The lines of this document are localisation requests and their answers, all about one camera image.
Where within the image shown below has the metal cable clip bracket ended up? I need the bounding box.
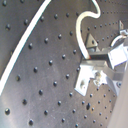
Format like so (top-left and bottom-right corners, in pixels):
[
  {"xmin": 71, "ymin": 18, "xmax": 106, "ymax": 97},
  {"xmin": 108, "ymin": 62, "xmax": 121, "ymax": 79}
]
[{"xmin": 85, "ymin": 33, "xmax": 98, "ymax": 49}]

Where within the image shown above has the small metal clip post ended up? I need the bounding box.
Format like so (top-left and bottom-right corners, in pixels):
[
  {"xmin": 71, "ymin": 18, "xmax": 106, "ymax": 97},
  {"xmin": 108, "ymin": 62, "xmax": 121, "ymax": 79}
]
[{"xmin": 118, "ymin": 20, "xmax": 124, "ymax": 31}]

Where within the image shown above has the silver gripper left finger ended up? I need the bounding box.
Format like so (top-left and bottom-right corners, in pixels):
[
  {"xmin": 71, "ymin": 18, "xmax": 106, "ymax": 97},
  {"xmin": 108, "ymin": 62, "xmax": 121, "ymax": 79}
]
[{"xmin": 75, "ymin": 60, "xmax": 108, "ymax": 96}]

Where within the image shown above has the white cable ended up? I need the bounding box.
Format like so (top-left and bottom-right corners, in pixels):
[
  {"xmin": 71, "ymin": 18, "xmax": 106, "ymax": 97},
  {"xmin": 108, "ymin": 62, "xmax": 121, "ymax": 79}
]
[{"xmin": 0, "ymin": 0, "xmax": 102, "ymax": 92}]

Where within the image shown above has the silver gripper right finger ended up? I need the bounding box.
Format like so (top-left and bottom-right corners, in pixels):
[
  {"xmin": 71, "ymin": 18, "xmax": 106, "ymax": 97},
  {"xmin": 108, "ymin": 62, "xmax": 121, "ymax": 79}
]
[{"xmin": 90, "ymin": 46, "xmax": 127, "ymax": 69}]

